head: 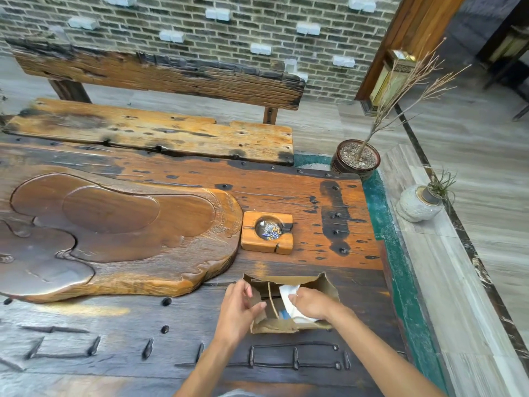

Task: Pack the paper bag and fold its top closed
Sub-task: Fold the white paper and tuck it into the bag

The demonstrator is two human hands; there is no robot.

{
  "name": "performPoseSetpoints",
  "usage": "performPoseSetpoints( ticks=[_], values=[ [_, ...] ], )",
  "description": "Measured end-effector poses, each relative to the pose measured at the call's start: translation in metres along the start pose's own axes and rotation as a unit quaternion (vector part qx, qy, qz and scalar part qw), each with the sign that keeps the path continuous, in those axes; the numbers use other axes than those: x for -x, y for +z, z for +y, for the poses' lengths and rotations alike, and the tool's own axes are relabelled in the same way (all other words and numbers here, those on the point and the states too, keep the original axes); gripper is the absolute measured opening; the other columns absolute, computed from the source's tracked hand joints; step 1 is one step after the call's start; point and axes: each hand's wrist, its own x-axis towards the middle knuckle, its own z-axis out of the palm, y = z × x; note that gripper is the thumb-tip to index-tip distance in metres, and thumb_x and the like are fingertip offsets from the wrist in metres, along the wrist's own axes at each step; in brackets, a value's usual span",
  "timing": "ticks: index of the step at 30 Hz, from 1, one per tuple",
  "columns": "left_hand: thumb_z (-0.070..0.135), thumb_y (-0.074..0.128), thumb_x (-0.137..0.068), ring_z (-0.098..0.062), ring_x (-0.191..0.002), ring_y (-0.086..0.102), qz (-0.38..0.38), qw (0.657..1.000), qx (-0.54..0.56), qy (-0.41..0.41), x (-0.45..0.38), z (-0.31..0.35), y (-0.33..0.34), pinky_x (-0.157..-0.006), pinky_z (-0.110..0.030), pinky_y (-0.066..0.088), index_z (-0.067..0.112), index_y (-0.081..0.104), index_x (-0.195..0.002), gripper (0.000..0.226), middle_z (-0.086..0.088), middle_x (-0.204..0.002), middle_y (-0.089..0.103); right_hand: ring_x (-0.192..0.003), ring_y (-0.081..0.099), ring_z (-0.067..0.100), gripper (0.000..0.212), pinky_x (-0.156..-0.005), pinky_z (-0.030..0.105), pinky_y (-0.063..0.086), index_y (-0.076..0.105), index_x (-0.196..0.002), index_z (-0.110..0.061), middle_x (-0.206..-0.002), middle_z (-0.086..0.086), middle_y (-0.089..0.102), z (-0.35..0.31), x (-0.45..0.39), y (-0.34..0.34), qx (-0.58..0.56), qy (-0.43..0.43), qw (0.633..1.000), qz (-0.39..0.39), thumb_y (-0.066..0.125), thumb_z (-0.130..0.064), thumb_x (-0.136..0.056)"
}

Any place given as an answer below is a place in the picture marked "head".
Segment person's left forearm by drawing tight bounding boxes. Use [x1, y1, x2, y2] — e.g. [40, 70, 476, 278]
[175, 340, 237, 397]

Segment white ceramic vase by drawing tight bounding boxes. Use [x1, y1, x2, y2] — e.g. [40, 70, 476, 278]
[395, 184, 444, 223]

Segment rustic wooden bench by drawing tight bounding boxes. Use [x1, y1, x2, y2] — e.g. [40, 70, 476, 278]
[2, 37, 307, 167]

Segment cigarette butts pile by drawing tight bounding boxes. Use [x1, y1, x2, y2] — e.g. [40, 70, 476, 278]
[255, 218, 283, 241]

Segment small green air plant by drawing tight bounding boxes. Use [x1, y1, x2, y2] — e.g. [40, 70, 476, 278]
[427, 169, 459, 204]

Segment brown wooden pillar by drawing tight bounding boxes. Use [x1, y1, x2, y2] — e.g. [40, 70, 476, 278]
[355, 0, 468, 102]

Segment person's right forearm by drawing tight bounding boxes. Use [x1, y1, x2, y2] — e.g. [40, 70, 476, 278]
[331, 305, 446, 397]

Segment carved wooden tea tray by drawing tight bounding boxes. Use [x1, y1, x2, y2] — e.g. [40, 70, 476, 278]
[0, 172, 244, 305]

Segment white paper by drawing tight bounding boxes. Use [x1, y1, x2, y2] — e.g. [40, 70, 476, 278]
[279, 284, 321, 325]

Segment person's left hand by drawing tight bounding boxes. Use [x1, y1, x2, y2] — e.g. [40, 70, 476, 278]
[214, 279, 267, 349]

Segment brown paper bag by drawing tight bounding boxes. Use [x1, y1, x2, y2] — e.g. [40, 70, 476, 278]
[242, 272, 341, 335]

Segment wooden floor lantern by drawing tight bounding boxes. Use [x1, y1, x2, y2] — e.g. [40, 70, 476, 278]
[369, 49, 418, 109]

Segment dark brown plant pot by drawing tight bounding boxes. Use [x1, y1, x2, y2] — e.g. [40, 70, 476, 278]
[330, 139, 382, 181]

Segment person's right hand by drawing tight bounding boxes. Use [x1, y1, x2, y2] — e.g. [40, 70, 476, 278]
[288, 287, 345, 323]

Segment square wooden ashtray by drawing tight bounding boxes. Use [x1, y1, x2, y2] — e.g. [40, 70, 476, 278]
[241, 211, 294, 256]

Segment dry bare twig plant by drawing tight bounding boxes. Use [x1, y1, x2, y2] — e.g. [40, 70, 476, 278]
[355, 37, 472, 162]

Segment dark framed floor lantern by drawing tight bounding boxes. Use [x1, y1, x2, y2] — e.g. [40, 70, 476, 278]
[476, 24, 529, 67]

